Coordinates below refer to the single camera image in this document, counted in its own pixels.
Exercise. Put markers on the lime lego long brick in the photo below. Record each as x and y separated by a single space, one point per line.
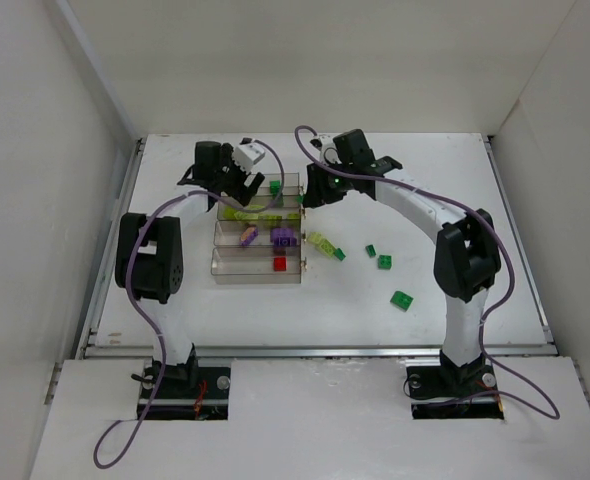
326 247

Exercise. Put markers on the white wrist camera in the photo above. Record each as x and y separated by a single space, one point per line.
247 154
326 148

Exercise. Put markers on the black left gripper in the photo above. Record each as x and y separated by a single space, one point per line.
240 181

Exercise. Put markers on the aluminium rail front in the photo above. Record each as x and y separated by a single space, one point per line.
284 352

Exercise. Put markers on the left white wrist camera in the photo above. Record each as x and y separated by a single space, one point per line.
247 154

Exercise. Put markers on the small green lego sloped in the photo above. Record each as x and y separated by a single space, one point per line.
370 250

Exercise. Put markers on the pale lime lego 2x2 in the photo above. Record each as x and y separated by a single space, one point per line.
314 238
264 217

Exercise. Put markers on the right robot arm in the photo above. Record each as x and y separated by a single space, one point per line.
467 248

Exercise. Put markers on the small dark green lego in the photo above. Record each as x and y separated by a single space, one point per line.
339 254

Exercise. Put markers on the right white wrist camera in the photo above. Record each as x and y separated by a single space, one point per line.
326 148

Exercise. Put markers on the red lego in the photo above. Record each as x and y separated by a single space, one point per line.
279 264

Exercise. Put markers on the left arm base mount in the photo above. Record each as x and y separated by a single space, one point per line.
207 400

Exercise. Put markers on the green lego 2x2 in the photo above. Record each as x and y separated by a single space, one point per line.
384 262

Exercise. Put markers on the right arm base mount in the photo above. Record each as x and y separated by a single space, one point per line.
433 397

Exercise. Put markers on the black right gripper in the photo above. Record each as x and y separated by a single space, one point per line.
318 186

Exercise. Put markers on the purple arch lego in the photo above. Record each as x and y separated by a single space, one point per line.
283 237

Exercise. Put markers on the green lego small block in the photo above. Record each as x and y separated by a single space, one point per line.
275 188

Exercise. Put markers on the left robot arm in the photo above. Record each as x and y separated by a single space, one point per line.
149 262

